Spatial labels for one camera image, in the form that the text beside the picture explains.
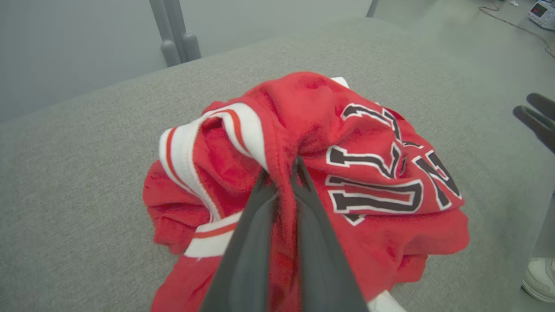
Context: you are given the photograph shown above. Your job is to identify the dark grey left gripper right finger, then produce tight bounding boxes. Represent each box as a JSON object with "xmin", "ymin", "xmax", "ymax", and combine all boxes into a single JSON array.
[{"xmin": 291, "ymin": 155, "xmax": 370, "ymax": 312}]

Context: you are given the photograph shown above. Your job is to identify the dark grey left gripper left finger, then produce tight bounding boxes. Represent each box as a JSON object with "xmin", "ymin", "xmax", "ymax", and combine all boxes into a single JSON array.
[{"xmin": 200, "ymin": 170, "xmax": 279, "ymax": 312}]

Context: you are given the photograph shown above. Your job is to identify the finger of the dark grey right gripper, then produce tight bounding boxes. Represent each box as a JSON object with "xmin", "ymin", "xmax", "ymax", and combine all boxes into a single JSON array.
[
  {"xmin": 513, "ymin": 106, "xmax": 555, "ymax": 153},
  {"xmin": 526, "ymin": 93, "xmax": 555, "ymax": 122}
]

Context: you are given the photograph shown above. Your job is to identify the red basketball jersey white trim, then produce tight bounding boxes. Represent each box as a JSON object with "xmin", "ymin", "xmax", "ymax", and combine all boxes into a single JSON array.
[{"xmin": 143, "ymin": 71, "xmax": 470, "ymax": 312}]

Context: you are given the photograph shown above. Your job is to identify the white electronic device with display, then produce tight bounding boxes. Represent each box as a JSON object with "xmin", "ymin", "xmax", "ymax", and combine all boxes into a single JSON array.
[{"xmin": 527, "ymin": 0, "xmax": 555, "ymax": 31}]

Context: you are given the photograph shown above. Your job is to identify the white sneaker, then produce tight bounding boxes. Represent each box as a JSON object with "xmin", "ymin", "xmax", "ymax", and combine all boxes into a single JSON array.
[{"xmin": 521, "ymin": 257, "xmax": 555, "ymax": 303}]

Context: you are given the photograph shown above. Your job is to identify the grey fabric sofa cushion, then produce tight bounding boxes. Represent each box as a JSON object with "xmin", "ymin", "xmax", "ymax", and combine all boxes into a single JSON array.
[{"xmin": 0, "ymin": 17, "xmax": 555, "ymax": 312}]

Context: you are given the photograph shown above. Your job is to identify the thin red floor cable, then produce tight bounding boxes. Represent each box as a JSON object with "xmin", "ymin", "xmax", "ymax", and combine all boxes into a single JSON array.
[{"xmin": 479, "ymin": 0, "xmax": 555, "ymax": 59}]

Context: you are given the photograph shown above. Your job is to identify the thick grey metal frame post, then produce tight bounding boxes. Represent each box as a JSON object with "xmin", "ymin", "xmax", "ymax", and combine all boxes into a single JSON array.
[{"xmin": 149, "ymin": 0, "xmax": 202, "ymax": 68}]

